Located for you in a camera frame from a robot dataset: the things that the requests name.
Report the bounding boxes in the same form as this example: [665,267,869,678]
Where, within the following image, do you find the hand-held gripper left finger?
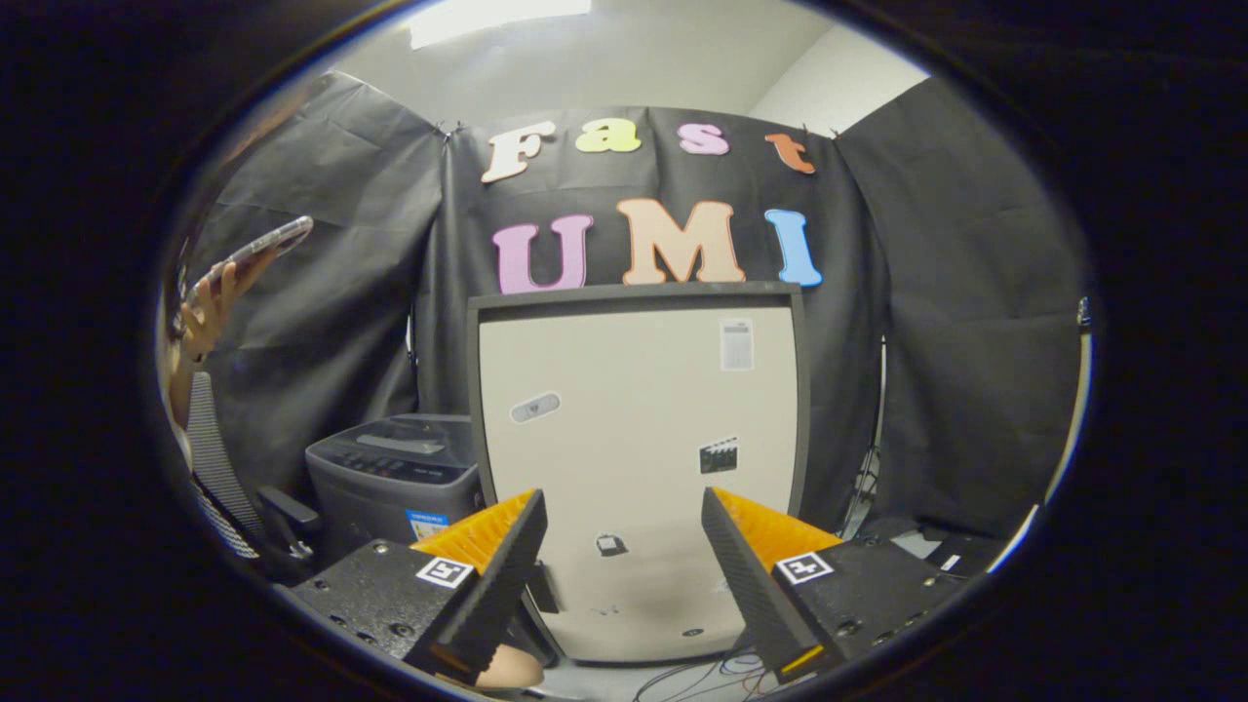
[291,487,549,686]

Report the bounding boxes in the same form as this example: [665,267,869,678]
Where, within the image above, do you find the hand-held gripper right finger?
[700,486,961,683]

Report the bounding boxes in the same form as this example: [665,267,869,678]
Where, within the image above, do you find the grey washing machine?
[305,413,484,562]

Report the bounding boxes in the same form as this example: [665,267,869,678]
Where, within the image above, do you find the black tripod stand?
[840,444,884,537]

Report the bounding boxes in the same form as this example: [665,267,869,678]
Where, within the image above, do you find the black box on floor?
[892,526,1005,578]

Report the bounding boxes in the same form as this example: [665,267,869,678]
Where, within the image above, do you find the mesh office chair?
[185,372,323,586]

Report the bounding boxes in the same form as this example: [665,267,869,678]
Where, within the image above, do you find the black backdrop cloth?
[185,70,1091,542]

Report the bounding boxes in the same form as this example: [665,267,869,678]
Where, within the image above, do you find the white curved stand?
[1009,297,1093,547]

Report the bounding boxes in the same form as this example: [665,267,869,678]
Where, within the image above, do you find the patterned smartphone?
[185,215,315,303]

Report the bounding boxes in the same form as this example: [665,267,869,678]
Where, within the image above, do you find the tangled floor cables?
[634,648,781,702]

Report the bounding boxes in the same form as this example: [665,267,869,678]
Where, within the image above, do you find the beige cabinet with dark frame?
[466,281,812,666]

